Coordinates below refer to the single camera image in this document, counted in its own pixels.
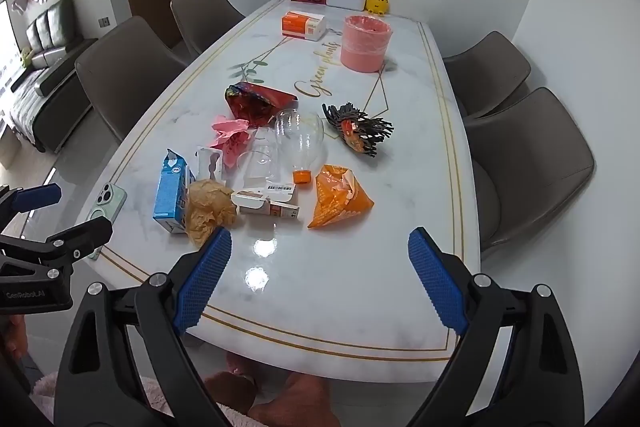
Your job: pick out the crumpled pink paper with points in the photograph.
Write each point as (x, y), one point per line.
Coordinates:
(231, 138)

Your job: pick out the person's bare leg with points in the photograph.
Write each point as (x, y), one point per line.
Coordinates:
(232, 389)
(295, 399)

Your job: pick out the grey-brown dining chair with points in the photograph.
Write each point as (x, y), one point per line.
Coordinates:
(487, 74)
(530, 167)
(205, 14)
(127, 74)

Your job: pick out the clear plastic cup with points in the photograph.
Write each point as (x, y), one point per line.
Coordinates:
(260, 159)

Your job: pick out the red foil snack bag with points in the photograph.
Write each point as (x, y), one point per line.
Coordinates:
(255, 103)

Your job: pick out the crumpled brown paper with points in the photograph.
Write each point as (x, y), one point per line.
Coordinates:
(210, 209)

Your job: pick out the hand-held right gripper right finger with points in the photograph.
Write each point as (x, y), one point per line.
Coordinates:
(439, 282)

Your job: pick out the clear plastic bottle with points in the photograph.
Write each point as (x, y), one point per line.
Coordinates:
(300, 134)

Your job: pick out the blue milk carton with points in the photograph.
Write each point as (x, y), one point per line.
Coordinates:
(171, 194)

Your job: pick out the orange snack bag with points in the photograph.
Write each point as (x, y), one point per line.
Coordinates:
(336, 199)

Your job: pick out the orange and white tissue box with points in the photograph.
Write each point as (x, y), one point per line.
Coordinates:
(301, 25)

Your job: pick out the black shredded paper bundle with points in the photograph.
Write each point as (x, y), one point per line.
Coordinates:
(357, 129)

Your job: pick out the dark grey sofa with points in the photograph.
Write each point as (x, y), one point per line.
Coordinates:
(47, 32)

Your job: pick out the green smartphone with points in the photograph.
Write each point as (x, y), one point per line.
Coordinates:
(102, 212)

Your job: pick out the pink waste bin with liner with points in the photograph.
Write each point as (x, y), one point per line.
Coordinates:
(364, 43)

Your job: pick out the white and brown flat carton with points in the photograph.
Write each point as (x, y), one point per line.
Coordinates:
(267, 203)

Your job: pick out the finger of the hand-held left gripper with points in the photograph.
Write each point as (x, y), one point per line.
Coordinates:
(82, 232)
(37, 198)

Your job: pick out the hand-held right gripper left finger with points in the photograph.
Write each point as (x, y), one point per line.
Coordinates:
(202, 279)

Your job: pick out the white and pink small box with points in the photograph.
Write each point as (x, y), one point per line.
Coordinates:
(207, 162)

